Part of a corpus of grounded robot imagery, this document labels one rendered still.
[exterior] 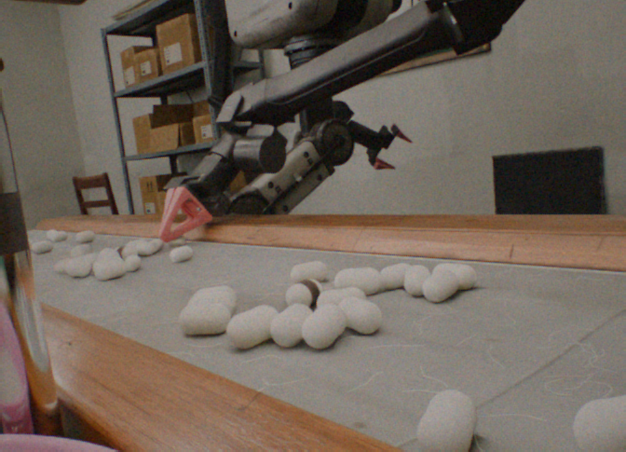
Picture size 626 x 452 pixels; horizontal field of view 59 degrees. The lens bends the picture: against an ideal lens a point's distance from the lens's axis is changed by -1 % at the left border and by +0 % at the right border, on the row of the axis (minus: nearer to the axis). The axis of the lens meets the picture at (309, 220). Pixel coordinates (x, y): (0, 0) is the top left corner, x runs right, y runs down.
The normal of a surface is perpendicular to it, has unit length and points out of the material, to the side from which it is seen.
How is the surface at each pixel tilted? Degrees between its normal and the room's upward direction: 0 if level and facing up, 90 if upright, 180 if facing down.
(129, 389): 0
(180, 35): 90
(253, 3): 90
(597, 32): 90
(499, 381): 0
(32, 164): 90
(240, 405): 0
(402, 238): 45
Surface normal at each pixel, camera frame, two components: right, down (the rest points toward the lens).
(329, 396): -0.12, -0.99
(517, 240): -0.61, -0.58
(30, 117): 0.72, -0.01
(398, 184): -0.68, 0.17
